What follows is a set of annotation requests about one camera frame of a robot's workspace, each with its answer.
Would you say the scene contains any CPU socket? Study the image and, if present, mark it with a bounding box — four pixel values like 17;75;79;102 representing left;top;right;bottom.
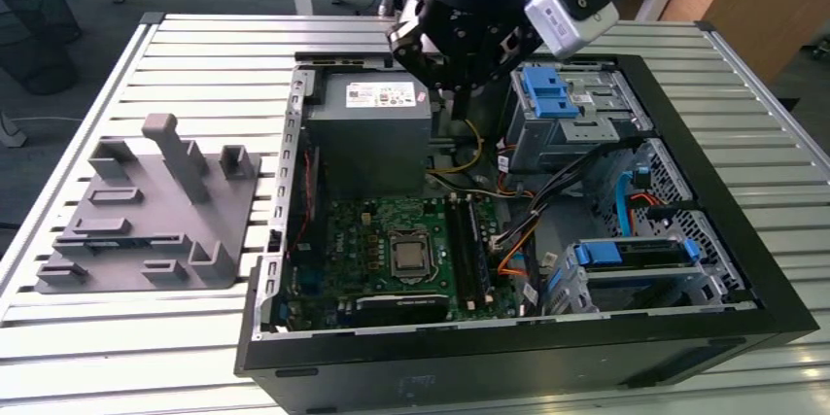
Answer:
384;226;439;289

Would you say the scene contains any grey chair foot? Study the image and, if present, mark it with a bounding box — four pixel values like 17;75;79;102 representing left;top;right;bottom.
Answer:
0;111;28;149

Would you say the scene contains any metal disk bay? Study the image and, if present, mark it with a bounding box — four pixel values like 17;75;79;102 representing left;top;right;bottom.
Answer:
540;234;758;317

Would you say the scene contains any black mesh bin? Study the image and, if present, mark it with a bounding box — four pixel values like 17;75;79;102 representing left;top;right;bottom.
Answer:
0;0;84;95

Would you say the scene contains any RAM stick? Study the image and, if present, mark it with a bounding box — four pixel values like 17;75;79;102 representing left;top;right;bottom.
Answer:
464;198;492;307

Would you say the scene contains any metal optical drive cage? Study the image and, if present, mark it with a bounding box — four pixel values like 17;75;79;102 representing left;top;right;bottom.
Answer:
504;64;656;176

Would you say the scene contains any green motherboard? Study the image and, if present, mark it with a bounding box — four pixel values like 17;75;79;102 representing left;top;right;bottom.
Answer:
284;193;520;331

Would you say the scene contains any orange wire bundle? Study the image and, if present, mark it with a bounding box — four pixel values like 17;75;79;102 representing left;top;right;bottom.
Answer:
495;244;539;285

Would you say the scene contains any black RAM slot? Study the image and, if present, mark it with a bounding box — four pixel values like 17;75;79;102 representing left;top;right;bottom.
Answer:
444;193;472;309

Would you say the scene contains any orange black power wire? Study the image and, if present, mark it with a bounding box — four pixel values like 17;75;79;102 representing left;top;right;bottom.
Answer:
631;192;696;221

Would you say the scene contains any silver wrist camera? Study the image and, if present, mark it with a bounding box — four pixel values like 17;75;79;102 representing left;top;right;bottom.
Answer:
523;0;622;60

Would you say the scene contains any black cable bundle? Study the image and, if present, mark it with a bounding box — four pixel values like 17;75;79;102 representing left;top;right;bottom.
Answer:
498;135;660;260

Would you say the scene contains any grey power supply unit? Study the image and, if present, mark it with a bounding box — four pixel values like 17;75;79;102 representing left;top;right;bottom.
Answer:
303;72;435;200

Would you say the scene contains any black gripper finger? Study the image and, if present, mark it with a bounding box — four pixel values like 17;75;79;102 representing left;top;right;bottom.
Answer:
467;28;539;121
387;11;470;121

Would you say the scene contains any black PC case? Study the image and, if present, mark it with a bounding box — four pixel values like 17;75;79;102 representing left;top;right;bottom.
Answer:
232;51;819;415

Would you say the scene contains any hard disk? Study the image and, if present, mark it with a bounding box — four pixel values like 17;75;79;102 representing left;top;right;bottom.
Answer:
550;238;700;309

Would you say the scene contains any blue drive latch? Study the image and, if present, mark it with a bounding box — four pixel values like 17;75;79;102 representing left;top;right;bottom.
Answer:
520;66;580;120

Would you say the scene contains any black graphics card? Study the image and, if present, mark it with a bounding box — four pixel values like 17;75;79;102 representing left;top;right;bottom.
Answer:
348;292;450;328

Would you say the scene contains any yellow wire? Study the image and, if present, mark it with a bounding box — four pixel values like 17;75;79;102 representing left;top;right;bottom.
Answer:
431;118;484;176

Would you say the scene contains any silver CPU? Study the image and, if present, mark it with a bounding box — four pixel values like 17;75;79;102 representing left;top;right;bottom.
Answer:
391;238;430;274

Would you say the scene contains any blue data wire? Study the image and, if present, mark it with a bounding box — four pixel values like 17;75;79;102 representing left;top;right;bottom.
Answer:
619;166;650;241

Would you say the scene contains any grey parts rack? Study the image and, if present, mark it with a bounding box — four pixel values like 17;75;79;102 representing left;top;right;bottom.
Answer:
32;112;264;295

